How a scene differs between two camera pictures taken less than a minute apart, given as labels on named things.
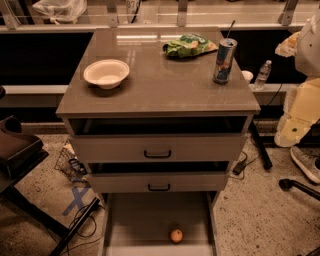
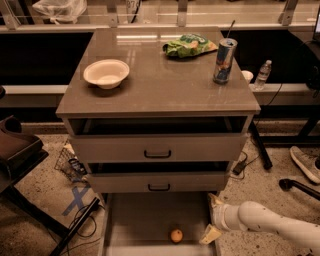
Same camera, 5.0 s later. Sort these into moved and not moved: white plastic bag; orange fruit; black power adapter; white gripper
Moved: white gripper
Not moved: orange fruit; white plastic bag; black power adapter
